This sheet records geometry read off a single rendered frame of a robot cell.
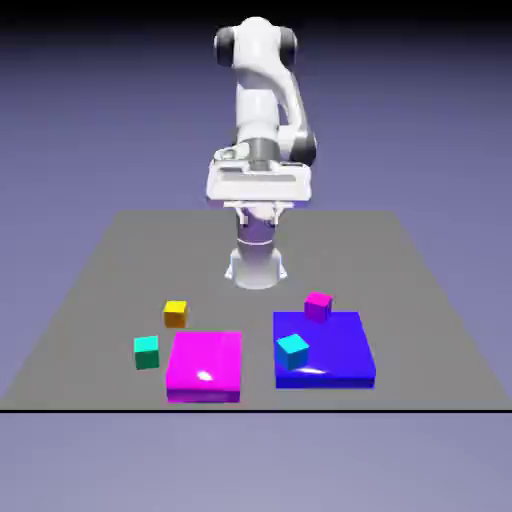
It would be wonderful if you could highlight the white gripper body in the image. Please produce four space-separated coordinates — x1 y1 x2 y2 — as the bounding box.
205 160 313 210

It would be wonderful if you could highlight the small magenta cube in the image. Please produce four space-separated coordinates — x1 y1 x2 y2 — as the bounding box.
303 290 334 324

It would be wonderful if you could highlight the small green cube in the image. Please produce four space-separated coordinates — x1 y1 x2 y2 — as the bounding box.
133 335 161 371

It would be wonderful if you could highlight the large magenta box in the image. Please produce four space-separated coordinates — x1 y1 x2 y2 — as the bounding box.
165 330 244 404

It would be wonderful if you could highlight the small cyan cube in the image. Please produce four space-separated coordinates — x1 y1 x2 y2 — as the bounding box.
275 333 311 372

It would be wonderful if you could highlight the large blue box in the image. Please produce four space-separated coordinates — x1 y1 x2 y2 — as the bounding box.
272 310 377 390

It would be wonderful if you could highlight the small yellow cube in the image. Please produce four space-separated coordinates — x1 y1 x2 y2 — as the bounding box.
162 300 189 329

